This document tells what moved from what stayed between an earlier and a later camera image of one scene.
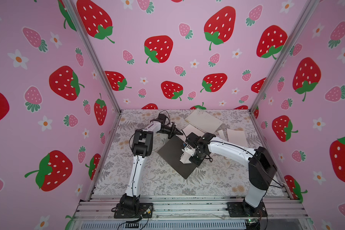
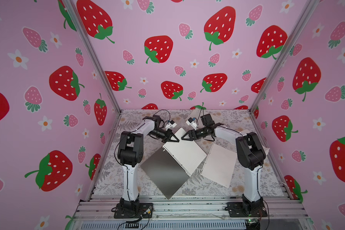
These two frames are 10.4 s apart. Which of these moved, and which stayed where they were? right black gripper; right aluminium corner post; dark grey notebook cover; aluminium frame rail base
Moved: dark grey notebook cover; right black gripper
Stayed: aluminium frame rail base; right aluminium corner post
